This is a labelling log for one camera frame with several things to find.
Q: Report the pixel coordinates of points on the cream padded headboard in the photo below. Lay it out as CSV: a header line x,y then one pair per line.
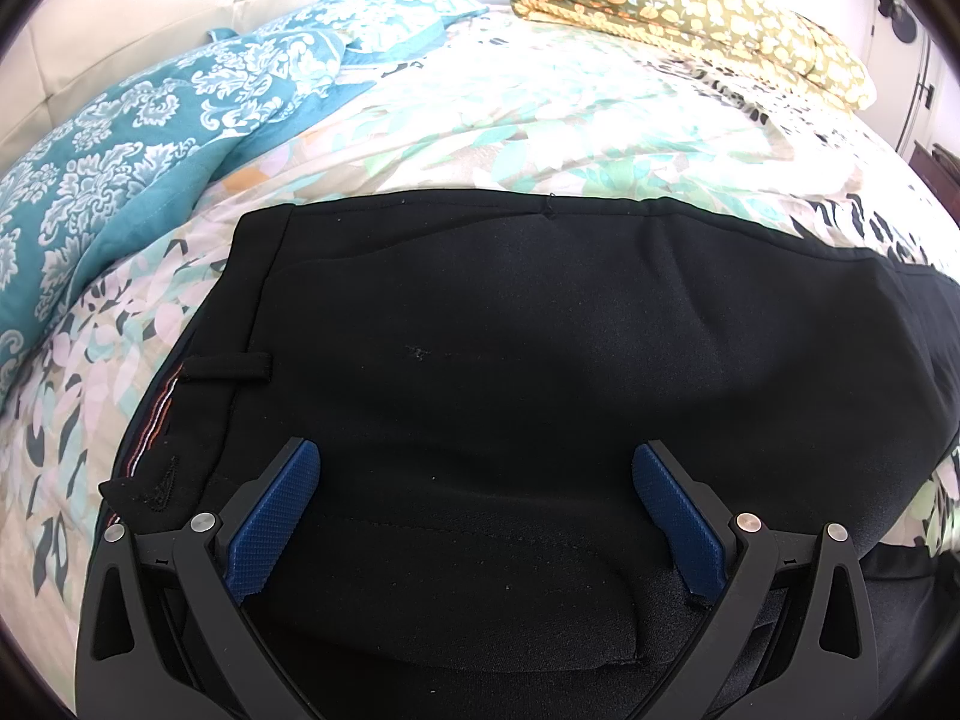
x,y
97,37

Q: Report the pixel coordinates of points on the yellow lemon-print pillow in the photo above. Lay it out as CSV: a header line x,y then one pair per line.
x,y
697,7

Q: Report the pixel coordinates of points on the dark wooden furniture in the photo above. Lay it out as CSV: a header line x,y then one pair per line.
x,y
941,172

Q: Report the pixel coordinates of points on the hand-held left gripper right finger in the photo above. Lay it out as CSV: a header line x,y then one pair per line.
x,y
675,517

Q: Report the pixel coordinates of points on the teal damask pillow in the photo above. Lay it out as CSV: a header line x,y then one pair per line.
x,y
142,135

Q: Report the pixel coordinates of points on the black pants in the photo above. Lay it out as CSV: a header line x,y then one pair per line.
x,y
487,390

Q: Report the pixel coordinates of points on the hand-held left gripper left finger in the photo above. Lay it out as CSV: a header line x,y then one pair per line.
x,y
271,516

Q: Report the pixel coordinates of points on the floral bed sheet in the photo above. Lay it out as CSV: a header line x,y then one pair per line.
x,y
525,120

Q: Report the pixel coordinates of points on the white door with black knob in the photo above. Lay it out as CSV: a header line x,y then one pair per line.
x,y
904,45

